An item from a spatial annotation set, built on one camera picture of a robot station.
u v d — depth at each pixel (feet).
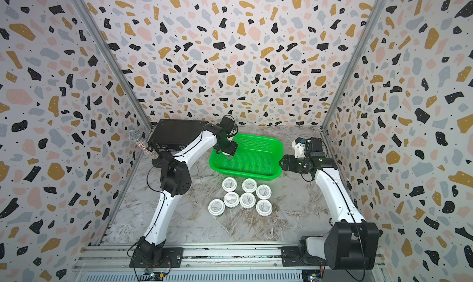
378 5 2.41
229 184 2.90
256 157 3.50
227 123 2.71
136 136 2.60
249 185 2.88
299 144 2.49
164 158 3.35
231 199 2.74
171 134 3.96
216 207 2.64
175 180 2.02
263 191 2.81
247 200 2.74
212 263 2.40
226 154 3.05
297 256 2.40
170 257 2.41
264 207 2.67
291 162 2.39
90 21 2.47
